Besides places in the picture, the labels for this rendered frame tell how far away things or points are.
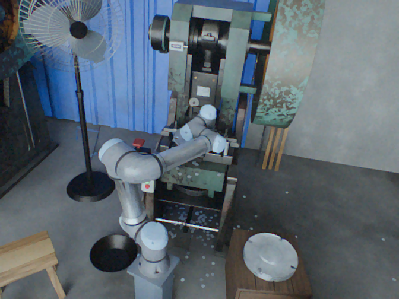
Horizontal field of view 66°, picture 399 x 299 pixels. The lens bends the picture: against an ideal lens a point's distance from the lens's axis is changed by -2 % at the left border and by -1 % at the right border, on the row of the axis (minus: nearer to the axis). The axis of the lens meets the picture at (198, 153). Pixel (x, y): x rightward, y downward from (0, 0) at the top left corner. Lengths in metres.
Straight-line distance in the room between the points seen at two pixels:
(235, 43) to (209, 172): 0.73
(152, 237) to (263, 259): 0.66
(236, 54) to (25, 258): 1.50
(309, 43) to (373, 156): 2.36
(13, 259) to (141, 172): 1.00
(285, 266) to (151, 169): 0.97
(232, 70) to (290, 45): 0.41
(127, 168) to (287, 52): 0.78
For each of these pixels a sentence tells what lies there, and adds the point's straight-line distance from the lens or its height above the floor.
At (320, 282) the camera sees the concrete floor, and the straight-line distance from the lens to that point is 2.33.
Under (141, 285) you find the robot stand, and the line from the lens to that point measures 1.64.
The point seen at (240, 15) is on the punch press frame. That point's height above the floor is 1.48.
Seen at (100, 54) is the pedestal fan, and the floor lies 1.12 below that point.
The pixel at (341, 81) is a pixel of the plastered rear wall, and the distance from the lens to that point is 3.15.
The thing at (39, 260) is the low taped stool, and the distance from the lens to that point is 1.87.
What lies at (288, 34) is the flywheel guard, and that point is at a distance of 1.38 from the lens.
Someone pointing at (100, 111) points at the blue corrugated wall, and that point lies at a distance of 3.53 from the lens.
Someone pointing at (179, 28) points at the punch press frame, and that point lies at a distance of 1.67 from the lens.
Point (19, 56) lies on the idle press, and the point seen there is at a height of 1.02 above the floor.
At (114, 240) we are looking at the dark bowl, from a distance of 2.26.
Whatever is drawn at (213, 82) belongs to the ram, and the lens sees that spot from 1.76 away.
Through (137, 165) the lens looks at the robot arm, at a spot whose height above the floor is 1.07.
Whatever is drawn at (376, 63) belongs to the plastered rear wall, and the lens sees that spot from 3.18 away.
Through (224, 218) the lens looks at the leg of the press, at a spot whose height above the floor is 0.34.
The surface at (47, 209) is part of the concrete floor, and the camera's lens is 2.64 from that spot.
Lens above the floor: 1.74
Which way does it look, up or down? 33 degrees down
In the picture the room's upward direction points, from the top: 6 degrees clockwise
